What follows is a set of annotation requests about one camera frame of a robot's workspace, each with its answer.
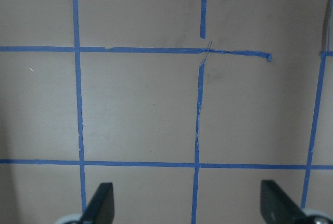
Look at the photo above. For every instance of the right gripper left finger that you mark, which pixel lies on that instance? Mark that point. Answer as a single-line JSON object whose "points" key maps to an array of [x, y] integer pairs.
{"points": [[100, 209]]}

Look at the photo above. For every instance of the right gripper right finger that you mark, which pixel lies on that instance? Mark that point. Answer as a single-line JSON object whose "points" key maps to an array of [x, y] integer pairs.
{"points": [[277, 207]]}

